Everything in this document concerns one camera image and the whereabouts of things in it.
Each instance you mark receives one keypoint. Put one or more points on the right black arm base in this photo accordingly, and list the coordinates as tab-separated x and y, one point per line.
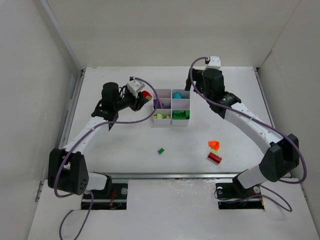
233	197

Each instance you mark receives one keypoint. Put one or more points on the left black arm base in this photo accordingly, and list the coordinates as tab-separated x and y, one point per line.
115	191

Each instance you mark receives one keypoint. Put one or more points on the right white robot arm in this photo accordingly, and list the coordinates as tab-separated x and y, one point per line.
280	152

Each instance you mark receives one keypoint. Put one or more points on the pale lime lego brick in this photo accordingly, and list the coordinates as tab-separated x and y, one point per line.
215	152

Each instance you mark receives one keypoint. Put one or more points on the metal rail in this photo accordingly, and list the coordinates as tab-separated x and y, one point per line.
130	148

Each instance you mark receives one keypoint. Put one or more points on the purple lego plate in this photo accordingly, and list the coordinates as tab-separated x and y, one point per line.
158	104

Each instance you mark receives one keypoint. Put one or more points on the large red lego brick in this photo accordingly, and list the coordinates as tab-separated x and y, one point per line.
215	158

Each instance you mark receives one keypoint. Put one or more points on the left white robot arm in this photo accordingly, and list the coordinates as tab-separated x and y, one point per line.
67	169

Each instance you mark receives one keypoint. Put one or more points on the small green lego piece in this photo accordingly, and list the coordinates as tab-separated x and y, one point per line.
160	151

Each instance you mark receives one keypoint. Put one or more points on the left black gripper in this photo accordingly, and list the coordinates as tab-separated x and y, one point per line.
136	102

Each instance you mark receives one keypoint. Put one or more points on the lime green lego brick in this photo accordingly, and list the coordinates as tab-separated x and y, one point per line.
159	116

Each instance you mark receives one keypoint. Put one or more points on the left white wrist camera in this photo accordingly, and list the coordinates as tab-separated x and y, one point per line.
134	86

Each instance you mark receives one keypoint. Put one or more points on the white divided sorting container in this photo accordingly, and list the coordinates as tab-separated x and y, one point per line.
171	104

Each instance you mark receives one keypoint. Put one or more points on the cyan lego block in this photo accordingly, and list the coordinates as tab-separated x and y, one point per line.
179	95

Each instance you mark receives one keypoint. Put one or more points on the orange lego piece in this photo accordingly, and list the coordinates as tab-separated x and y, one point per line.
215	145

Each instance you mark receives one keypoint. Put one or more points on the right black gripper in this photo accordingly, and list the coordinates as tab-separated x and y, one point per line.
191	77

